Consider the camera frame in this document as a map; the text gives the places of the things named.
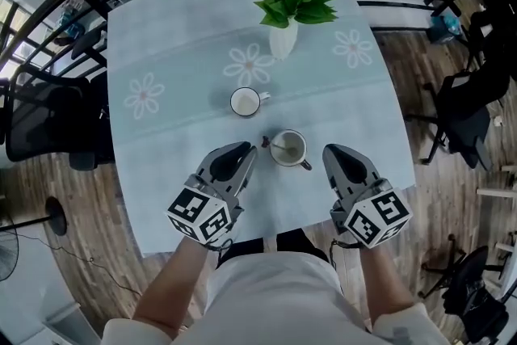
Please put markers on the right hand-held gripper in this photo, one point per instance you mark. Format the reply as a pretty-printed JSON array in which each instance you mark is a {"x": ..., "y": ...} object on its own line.
[{"x": 375, "y": 218}]

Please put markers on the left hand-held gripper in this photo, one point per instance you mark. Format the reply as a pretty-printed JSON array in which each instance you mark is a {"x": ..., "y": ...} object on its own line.
[{"x": 202, "y": 214}]

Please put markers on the person's left forearm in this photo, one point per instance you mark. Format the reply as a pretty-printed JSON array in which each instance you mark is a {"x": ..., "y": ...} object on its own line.
[{"x": 173, "y": 283}]

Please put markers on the person's right forearm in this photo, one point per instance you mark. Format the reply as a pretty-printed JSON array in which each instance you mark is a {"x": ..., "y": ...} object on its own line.
[{"x": 383, "y": 283}]

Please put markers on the white enamel mug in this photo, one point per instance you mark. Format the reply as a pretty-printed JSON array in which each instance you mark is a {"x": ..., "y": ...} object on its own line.
[{"x": 244, "y": 103}]

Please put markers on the person's dark trousers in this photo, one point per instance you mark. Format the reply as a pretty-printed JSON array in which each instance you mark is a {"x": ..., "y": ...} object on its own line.
[{"x": 291, "y": 240}]

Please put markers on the pale blue floral tablecloth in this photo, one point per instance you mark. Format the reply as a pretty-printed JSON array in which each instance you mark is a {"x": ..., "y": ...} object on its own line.
[{"x": 182, "y": 52}]

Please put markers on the person's white shirt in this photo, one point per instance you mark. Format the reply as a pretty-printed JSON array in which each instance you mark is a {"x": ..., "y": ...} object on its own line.
[{"x": 274, "y": 295}]

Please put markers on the black mesh office chair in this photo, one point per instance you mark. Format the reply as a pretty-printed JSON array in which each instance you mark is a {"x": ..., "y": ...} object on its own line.
[
  {"x": 476, "y": 295},
  {"x": 48, "y": 117},
  {"x": 464, "y": 113},
  {"x": 493, "y": 32}
]

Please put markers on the white ribbed vase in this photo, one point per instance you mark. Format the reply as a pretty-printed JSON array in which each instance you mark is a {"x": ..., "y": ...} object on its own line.
[{"x": 282, "y": 42}]

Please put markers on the white wooden rack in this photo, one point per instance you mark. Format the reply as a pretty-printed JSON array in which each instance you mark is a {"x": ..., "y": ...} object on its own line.
[{"x": 497, "y": 192}]

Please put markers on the bin with blue bag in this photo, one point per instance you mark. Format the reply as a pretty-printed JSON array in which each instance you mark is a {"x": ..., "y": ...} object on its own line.
[{"x": 444, "y": 28}]

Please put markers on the black standing fan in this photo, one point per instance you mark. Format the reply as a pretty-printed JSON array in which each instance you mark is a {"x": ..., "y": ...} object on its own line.
[{"x": 56, "y": 214}]

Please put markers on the black round stool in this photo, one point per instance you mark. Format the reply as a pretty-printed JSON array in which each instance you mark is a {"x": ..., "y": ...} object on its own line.
[{"x": 87, "y": 42}]

